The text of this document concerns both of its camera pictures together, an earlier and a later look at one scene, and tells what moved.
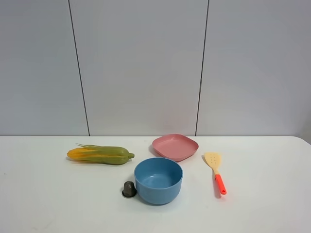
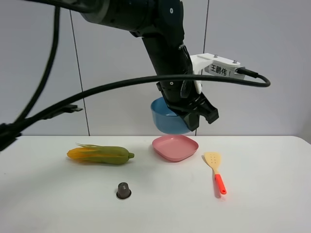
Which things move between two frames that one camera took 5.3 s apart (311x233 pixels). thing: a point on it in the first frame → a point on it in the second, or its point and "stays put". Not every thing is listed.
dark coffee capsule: [129, 190] → [123, 191]
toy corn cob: [103, 155] stays put
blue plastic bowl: [158, 180] → [165, 120]
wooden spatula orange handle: [213, 159] stays put
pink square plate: [176, 147] stays put
